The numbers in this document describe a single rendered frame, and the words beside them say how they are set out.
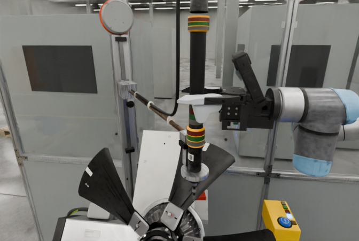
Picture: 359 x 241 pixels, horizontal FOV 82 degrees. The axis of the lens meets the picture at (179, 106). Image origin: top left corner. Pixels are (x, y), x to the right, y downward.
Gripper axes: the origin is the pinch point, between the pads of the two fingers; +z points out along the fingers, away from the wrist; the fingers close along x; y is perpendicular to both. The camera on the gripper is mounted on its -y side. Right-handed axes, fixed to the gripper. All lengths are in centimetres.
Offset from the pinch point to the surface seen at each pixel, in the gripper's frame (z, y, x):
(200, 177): -4.5, 19.7, -3.2
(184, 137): 0.0, 11.7, 1.4
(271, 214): -35, 59, 28
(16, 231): 172, 166, 92
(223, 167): -11.5, 26.3, 11.5
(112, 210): 24.0, 42.7, 7.0
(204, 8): -4.0, -17.1, -1.7
